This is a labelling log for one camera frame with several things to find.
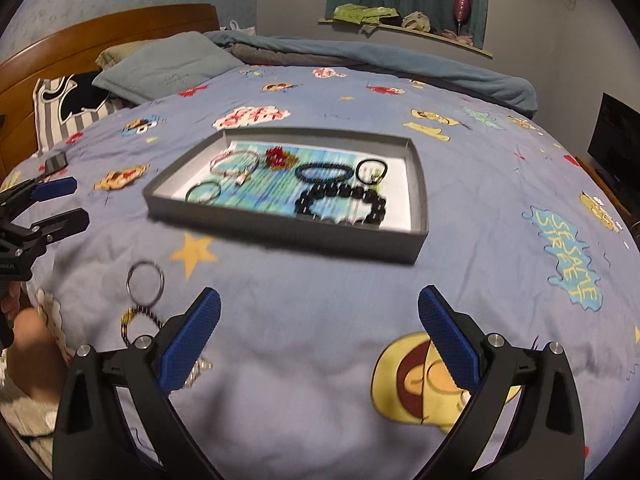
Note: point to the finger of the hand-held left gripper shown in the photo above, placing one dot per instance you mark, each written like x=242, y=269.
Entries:
x=60, y=222
x=55, y=187

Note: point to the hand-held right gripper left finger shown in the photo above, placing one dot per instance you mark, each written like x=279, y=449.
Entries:
x=192, y=345

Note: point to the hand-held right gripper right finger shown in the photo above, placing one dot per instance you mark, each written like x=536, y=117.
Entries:
x=450, y=340

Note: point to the thin silver bangle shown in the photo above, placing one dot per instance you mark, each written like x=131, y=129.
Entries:
x=189, y=192

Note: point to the grey shallow cardboard box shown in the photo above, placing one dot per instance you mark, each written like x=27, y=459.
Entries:
x=300, y=235

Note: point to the person's left hand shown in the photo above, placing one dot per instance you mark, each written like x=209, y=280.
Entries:
x=11, y=304

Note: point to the black phone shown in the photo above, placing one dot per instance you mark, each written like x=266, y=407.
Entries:
x=55, y=161

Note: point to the striped black and white cushion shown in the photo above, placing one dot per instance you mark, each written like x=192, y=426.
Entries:
x=55, y=120

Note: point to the person's leg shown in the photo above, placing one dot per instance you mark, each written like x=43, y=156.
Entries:
x=35, y=355

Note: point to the blue cartoon printed duvet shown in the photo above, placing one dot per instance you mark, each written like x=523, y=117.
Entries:
x=310, y=310

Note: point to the olive pillow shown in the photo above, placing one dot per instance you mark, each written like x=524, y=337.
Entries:
x=112, y=55

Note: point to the white shorts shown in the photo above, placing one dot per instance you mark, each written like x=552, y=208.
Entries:
x=25, y=410

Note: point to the wooden headboard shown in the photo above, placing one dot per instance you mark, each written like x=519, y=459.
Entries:
x=100, y=35

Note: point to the blue-grey pillow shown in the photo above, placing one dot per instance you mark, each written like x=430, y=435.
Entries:
x=170, y=67

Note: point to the blue-green printed paper sheet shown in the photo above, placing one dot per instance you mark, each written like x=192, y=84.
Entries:
x=270, y=195

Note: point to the wooden television stand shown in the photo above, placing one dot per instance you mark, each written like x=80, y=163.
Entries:
x=605, y=185

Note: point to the white plastic bag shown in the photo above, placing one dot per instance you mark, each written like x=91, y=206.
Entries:
x=241, y=27

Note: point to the grey blanket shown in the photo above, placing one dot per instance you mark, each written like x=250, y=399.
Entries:
x=280, y=55

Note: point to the black television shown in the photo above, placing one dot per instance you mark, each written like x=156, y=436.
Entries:
x=615, y=135

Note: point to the blue folded blanket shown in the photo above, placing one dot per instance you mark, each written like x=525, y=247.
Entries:
x=450, y=72

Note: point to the wooden window shelf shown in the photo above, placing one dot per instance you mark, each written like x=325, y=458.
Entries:
x=435, y=37

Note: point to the small pink cloth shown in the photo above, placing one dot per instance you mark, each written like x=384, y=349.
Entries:
x=457, y=36

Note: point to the beige cloth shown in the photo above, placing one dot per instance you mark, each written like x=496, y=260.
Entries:
x=417, y=21

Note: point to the green cloth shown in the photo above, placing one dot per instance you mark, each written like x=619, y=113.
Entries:
x=360, y=14

